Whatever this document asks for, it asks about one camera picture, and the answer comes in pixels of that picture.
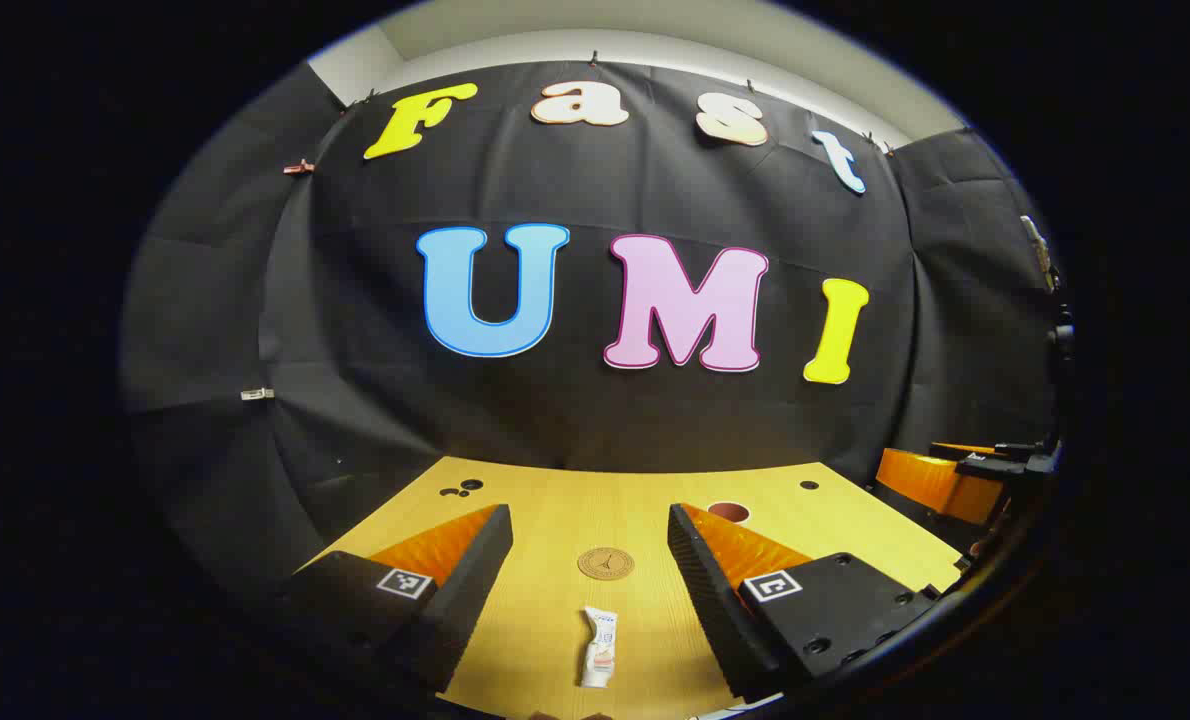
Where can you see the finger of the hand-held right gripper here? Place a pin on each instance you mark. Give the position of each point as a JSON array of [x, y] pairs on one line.
[[960, 449], [930, 485]]

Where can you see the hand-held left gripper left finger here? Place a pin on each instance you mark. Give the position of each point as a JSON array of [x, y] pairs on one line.
[[475, 570]]

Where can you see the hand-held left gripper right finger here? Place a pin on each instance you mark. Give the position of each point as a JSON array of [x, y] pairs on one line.
[[700, 580]]

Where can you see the beige cup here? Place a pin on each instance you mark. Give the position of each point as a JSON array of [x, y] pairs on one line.
[[730, 512]]

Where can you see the round cork coaster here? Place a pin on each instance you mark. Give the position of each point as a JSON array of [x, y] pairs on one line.
[[606, 563]]

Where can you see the white toothpaste tube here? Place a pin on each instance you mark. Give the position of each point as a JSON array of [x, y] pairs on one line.
[[600, 650]]

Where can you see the wooden desktop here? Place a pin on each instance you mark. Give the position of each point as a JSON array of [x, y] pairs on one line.
[[575, 500]]

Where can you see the small white clip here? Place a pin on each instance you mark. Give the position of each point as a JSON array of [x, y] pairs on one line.
[[257, 394]]

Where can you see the black backdrop cloth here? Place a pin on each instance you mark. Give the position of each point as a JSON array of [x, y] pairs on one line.
[[355, 300]]

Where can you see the small copper clip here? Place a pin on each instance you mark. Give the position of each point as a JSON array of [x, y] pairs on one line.
[[298, 167]]

